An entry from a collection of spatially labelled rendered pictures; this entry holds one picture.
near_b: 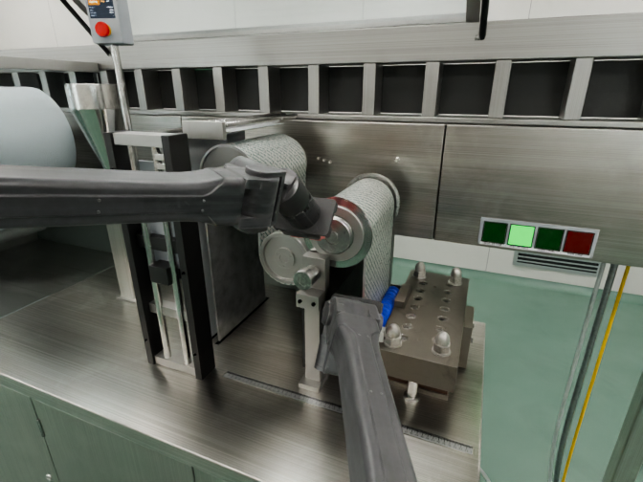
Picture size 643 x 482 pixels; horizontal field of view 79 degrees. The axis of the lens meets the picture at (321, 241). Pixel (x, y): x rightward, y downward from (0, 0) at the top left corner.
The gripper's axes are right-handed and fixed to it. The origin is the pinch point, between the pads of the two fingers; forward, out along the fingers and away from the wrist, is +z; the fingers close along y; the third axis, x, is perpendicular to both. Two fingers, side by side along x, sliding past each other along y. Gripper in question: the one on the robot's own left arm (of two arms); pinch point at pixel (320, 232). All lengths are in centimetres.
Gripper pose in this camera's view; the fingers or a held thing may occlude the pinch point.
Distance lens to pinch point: 73.7
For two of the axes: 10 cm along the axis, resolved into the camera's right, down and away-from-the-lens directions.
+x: 2.5, -9.3, 2.7
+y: 9.2, 1.4, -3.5
